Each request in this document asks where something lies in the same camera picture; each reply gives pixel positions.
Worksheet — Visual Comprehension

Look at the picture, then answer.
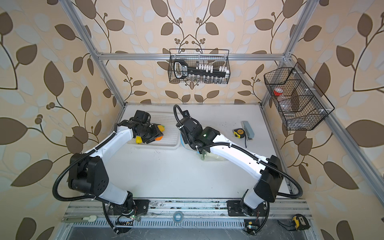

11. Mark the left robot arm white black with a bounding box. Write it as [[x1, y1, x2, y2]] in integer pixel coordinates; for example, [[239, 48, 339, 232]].
[[52, 110, 163, 210]]

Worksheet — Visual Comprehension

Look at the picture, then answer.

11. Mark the black wire basket back wall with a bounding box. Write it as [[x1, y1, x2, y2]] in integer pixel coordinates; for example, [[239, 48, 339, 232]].
[[168, 48, 231, 85]]

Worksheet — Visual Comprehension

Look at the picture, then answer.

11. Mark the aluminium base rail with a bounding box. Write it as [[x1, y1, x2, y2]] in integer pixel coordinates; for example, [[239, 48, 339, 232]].
[[61, 197, 314, 230]]

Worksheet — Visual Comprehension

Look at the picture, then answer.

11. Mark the blue tape roll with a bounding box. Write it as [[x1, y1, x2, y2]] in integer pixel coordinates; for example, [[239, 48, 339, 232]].
[[173, 211, 184, 224]]

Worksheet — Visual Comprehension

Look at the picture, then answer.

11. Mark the black wire basket wall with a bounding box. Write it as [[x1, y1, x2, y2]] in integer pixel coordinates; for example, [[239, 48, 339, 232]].
[[168, 48, 231, 85], [264, 63, 335, 131]]

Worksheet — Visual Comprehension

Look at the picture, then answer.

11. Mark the red capped clear container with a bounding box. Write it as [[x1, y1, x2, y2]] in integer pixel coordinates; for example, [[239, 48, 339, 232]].
[[273, 87, 284, 97]]

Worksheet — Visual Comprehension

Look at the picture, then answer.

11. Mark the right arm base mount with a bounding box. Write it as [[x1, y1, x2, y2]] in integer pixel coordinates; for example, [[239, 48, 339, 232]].
[[227, 200, 268, 218]]

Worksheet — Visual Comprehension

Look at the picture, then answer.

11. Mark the yellow corn toy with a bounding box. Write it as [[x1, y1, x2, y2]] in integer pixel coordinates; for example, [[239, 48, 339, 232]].
[[136, 136, 143, 145]]

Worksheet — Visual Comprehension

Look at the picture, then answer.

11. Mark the yellow lemon toy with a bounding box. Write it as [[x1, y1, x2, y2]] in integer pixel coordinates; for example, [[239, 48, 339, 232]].
[[158, 125, 165, 132]]

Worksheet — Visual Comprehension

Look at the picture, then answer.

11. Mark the yellow black tape measure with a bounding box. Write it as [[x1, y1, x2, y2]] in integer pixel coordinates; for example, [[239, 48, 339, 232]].
[[233, 128, 247, 148]]

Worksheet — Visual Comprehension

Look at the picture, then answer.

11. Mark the black tool with white pieces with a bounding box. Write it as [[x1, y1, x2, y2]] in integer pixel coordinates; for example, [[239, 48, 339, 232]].
[[173, 60, 230, 79]]

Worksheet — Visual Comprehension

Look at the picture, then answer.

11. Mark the black wire basket right wall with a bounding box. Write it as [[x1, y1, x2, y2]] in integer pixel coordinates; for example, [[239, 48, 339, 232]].
[[264, 63, 335, 131]]

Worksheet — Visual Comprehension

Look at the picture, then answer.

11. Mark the white plastic basket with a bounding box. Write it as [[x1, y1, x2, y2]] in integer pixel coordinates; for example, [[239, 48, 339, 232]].
[[127, 112, 181, 150]]

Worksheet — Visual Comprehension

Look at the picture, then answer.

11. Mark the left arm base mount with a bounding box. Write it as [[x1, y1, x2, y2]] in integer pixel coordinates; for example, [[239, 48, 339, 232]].
[[107, 199, 150, 217]]

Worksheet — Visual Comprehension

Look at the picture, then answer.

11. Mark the grey blue box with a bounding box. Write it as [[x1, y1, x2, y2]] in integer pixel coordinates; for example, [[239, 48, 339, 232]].
[[241, 121, 255, 140]]

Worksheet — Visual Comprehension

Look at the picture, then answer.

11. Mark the white handled tool on rail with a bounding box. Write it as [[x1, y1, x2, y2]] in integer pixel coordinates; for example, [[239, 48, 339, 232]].
[[62, 215, 98, 223]]

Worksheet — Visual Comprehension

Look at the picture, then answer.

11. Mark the clear zip top bag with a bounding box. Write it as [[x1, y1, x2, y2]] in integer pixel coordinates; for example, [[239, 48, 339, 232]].
[[180, 134, 227, 162]]

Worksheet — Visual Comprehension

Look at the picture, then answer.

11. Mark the yellow tape measure on rail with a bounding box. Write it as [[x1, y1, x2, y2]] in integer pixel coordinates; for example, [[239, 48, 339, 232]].
[[293, 214, 311, 231]]

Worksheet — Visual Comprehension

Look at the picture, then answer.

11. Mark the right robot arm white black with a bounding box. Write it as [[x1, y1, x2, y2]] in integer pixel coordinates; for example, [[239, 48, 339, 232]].
[[173, 105, 303, 216]]

